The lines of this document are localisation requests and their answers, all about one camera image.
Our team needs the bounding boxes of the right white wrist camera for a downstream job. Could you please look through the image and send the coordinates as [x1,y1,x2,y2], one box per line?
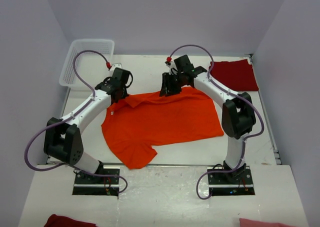
[167,61,178,75]

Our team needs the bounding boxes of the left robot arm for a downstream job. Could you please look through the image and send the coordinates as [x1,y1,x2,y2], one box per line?
[43,67,133,184]

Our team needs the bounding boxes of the purple cable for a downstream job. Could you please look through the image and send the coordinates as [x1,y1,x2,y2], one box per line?
[24,50,129,194]
[196,44,265,200]

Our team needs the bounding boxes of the orange t-shirt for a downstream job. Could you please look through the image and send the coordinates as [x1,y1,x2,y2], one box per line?
[101,87,224,170]

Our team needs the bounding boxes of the white plastic basket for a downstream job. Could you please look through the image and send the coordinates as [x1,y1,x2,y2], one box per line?
[59,38,115,91]

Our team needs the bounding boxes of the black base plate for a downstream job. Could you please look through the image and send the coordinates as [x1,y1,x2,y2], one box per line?
[72,166,120,197]
[207,166,256,197]

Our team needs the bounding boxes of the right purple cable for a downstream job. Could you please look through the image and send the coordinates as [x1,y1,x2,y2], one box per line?
[196,44,265,200]

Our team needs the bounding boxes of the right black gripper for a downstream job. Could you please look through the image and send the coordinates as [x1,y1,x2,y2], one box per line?
[160,72,185,97]

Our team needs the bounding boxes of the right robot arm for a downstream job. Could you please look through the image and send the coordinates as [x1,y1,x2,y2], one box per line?
[159,55,256,184]

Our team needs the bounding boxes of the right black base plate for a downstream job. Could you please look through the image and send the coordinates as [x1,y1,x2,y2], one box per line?
[207,166,256,197]

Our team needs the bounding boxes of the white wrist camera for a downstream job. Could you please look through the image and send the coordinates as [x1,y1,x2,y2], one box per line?
[167,61,178,75]
[109,63,123,72]

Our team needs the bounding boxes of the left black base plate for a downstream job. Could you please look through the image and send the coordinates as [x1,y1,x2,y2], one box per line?
[72,166,120,197]

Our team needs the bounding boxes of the pink cloth bottom right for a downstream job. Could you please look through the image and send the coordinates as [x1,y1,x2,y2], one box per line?
[239,218,291,227]

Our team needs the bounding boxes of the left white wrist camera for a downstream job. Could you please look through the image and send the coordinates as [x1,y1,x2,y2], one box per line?
[109,63,123,72]

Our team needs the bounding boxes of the dark red cloth bottom left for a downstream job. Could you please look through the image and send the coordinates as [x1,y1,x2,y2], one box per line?
[44,214,97,227]

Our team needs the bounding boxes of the folded dark red t-shirt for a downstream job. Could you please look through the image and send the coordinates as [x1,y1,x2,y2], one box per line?
[210,59,259,92]

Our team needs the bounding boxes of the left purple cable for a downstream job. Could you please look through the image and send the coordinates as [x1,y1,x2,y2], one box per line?
[24,50,129,194]

